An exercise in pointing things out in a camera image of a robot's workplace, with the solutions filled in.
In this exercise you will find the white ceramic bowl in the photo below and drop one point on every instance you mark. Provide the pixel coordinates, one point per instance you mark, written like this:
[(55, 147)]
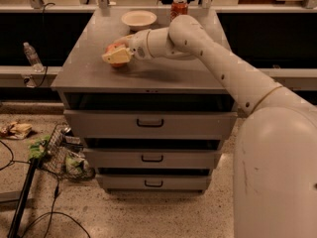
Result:
[(139, 19)]

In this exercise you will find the bottom grey drawer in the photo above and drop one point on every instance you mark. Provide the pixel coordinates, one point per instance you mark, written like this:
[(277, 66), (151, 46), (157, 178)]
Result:
[(153, 182)]

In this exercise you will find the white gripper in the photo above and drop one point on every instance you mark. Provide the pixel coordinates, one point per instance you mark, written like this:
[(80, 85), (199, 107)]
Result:
[(139, 45)]

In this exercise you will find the grey drawer cabinet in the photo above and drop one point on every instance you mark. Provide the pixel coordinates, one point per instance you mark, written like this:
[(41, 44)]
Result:
[(86, 82)]

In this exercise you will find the green snack bag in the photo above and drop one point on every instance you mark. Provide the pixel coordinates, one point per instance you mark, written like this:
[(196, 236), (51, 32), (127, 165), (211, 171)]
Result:
[(74, 165)]

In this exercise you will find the green cloth on pole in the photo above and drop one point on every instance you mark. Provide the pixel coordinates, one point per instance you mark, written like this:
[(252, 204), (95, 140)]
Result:
[(39, 147)]

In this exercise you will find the black metal pole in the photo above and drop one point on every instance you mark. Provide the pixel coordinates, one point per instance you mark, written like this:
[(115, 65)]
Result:
[(15, 225)]

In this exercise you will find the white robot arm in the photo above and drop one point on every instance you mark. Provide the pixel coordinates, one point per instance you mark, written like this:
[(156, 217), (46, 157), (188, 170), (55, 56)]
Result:
[(275, 161)]

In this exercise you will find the top grey drawer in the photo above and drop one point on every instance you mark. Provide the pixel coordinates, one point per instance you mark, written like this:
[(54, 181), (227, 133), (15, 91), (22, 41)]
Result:
[(151, 125)]

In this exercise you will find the clear plastic water bottle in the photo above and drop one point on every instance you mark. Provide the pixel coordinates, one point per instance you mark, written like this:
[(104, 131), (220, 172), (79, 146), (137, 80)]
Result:
[(33, 57)]

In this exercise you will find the middle grey drawer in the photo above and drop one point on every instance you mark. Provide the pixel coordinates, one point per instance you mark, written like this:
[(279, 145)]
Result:
[(152, 159)]

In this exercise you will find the red apple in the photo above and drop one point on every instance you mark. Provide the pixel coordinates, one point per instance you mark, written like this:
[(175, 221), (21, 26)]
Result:
[(110, 48)]

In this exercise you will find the grey drawer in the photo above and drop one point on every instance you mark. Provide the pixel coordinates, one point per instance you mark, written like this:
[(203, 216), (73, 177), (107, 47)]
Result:
[(151, 125), (152, 159), (153, 182)]

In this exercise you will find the crumpled snack wrapper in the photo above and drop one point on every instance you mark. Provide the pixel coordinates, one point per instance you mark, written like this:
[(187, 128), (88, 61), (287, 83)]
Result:
[(16, 130)]

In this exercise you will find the wire mesh basket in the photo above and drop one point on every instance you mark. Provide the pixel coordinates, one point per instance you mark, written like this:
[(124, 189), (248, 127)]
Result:
[(63, 143)]

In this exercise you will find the red soda can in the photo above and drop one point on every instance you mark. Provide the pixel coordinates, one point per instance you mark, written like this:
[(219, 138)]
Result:
[(178, 7)]

